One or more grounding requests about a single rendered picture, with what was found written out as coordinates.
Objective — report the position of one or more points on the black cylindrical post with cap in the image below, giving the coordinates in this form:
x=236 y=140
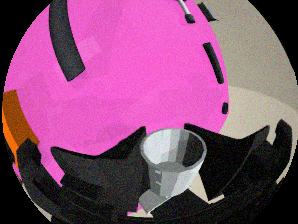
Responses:
x=180 y=204

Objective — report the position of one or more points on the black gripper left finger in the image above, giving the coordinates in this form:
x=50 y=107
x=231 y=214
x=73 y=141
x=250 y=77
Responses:
x=119 y=169

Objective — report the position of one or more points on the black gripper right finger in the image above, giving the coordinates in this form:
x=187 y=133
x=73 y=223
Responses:
x=225 y=157

